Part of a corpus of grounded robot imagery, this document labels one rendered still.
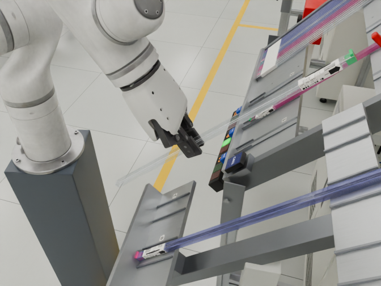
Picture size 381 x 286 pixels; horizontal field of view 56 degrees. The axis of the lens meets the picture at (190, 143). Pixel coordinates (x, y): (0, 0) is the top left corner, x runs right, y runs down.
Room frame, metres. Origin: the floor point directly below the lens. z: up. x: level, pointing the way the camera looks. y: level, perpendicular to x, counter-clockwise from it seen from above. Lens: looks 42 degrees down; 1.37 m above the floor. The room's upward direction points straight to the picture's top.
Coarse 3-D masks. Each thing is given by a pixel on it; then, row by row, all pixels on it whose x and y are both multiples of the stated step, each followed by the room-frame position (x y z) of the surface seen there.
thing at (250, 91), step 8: (256, 64) 1.12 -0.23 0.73; (256, 72) 1.07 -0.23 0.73; (256, 80) 1.03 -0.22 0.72; (248, 88) 0.97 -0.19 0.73; (248, 96) 0.92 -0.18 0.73; (248, 104) 0.89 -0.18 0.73; (240, 128) 0.77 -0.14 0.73; (232, 136) 0.74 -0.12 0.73; (240, 136) 0.75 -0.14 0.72; (232, 144) 0.70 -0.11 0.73; (232, 152) 0.68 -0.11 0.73; (224, 168) 0.61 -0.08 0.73
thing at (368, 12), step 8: (376, 0) 0.95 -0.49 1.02; (368, 8) 0.94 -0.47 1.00; (376, 8) 0.90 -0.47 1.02; (368, 16) 0.89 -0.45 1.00; (376, 16) 0.86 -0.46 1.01; (368, 24) 0.85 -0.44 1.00; (376, 24) 0.82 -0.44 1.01; (368, 32) 0.81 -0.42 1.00; (368, 40) 0.77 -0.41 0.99; (376, 56) 0.68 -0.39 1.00; (376, 64) 0.65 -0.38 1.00; (376, 72) 0.62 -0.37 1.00; (376, 80) 0.60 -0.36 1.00; (376, 88) 0.57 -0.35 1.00
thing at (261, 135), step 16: (304, 48) 1.00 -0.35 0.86; (288, 64) 0.98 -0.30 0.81; (304, 64) 0.90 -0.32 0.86; (272, 80) 0.95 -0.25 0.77; (288, 80) 0.87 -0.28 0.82; (256, 96) 0.92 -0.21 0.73; (272, 112) 0.76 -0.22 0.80; (288, 112) 0.70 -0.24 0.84; (256, 128) 0.73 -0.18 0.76; (272, 128) 0.68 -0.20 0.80; (288, 128) 0.64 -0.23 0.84; (240, 144) 0.71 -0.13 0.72; (256, 144) 0.66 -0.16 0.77; (272, 144) 0.61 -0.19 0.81
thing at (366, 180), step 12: (348, 180) 0.32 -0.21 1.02; (360, 180) 0.31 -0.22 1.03; (372, 180) 0.30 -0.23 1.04; (312, 192) 0.33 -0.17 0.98; (324, 192) 0.32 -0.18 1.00; (336, 192) 0.31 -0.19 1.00; (348, 192) 0.31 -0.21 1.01; (276, 204) 0.34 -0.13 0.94; (288, 204) 0.33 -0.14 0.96; (300, 204) 0.32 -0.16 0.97; (312, 204) 0.31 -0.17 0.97; (252, 216) 0.34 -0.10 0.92; (264, 216) 0.33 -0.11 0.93; (276, 216) 0.32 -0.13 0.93; (216, 228) 0.35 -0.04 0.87; (228, 228) 0.34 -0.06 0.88; (180, 240) 0.36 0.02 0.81; (192, 240) 0.35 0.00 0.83
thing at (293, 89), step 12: (348, 60) 0.42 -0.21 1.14; (276, 96) 0.44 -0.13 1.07; (288, 96) 0.43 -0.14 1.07; (252, 108) 0.45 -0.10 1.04; (264, 108) 0.44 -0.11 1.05; (228, 120) 0.46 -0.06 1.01; (240, 120) 0.44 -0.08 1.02; (204, 132) 0.47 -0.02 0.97; (216, 132) 0.45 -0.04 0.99; (168, 156) 0.47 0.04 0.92; (144, 168) 0.48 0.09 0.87; (120, 180) 0.50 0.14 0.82
